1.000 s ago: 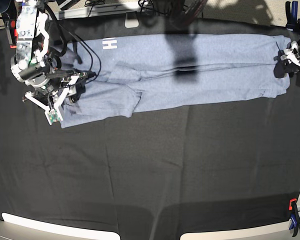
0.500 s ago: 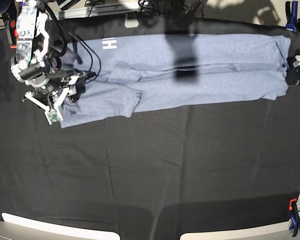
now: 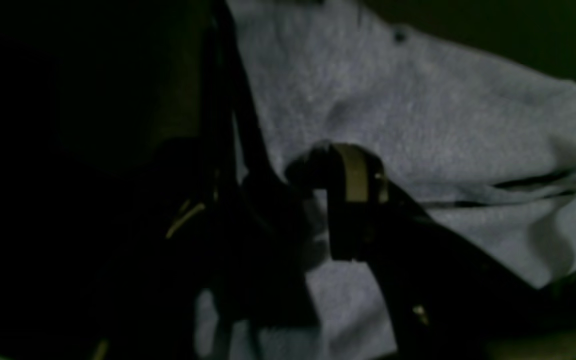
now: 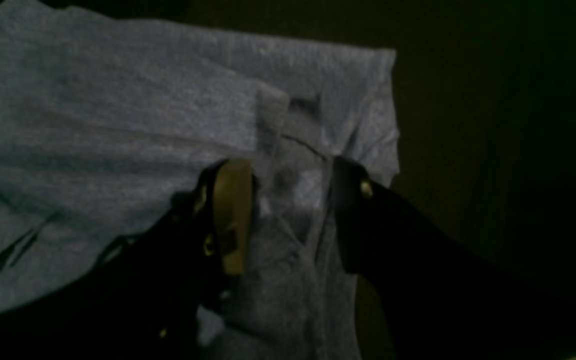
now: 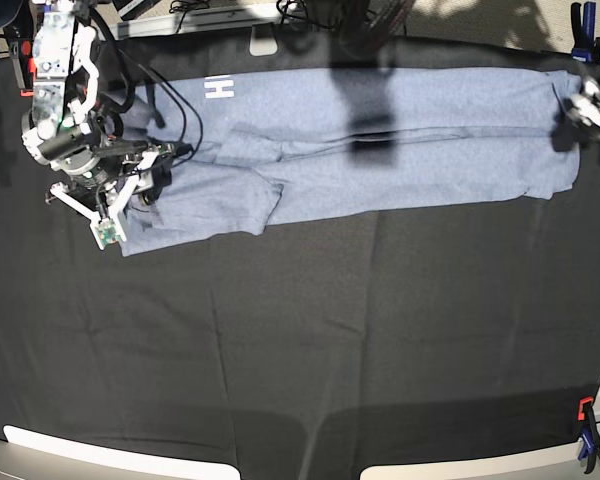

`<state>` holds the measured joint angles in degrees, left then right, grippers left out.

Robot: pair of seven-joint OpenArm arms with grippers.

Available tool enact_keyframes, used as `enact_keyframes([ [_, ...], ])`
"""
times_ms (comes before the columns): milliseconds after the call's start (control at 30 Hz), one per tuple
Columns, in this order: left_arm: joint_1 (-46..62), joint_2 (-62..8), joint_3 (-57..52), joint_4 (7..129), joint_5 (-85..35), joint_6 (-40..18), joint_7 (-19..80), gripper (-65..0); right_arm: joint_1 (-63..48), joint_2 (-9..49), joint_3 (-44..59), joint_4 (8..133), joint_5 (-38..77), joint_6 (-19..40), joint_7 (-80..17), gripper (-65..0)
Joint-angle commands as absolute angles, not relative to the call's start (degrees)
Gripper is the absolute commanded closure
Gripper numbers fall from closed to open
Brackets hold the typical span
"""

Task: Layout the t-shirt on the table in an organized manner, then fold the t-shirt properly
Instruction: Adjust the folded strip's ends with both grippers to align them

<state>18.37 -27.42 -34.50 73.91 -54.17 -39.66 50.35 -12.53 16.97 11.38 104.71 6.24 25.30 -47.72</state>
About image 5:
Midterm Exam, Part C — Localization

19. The red-blue clamp near right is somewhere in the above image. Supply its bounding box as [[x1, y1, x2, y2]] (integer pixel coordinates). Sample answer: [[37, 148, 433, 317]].
[[577, 396, 600, 475]]

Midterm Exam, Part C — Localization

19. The blue-grey t-shirt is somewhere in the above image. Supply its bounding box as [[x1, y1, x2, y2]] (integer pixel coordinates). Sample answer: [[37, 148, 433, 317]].
[[121, 67, 581, 256]]

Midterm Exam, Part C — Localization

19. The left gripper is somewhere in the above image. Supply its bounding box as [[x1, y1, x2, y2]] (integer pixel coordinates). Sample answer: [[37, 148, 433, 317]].
[[551, 94, 600, 152]]

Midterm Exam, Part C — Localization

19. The white camera mount foot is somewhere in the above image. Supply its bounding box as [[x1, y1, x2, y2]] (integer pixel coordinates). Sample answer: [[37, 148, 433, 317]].
[[249, 23, 278, 57]]

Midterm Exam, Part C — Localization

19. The red-black clamp far left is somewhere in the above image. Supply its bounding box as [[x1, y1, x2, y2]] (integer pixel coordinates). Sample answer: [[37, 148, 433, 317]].
[[8, 39, 36, 97]]

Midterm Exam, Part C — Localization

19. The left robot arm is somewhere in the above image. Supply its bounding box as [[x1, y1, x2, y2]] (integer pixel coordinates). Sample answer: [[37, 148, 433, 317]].
[[547, 70, 600, 152]]

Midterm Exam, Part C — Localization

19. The blue clamp far right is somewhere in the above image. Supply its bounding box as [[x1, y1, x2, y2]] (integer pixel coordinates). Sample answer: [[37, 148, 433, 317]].
[[570, 1, 600, 63]]

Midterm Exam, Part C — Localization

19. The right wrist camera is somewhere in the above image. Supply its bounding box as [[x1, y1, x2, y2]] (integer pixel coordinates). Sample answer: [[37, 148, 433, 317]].
[[90, 218, 126, 250]]

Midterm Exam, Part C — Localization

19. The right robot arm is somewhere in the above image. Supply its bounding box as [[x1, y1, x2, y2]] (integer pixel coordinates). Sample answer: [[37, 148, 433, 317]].
[[22, 1, 188, 219]]

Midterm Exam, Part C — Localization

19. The black table cloth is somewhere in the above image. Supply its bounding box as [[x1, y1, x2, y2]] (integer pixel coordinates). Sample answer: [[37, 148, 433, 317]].
[[0, 35, 600, 479]]

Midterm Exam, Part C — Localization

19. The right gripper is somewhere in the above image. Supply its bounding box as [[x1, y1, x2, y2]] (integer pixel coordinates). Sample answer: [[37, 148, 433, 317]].
[[58, 142, 190, 215]]

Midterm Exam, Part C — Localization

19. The red-black braided cable bundle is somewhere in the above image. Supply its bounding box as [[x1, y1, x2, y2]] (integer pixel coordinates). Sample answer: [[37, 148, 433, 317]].
[[339, 0, 416, 56]]

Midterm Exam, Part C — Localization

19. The aluminium frame rail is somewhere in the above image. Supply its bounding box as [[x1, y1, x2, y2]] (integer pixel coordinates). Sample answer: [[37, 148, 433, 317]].
[[110, 3, 281, 40]]

